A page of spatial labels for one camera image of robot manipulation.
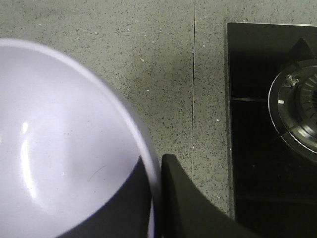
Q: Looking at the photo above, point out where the lilac plastic bowl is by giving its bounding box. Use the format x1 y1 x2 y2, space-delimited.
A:
0 38 162 238

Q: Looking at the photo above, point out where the black gas stove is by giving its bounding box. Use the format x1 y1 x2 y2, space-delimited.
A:
226 22 317 238

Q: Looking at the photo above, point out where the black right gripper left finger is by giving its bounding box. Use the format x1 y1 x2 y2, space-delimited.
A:
60 158 154 238

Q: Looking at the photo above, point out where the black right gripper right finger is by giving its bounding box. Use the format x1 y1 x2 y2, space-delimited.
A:
161 154 257 238

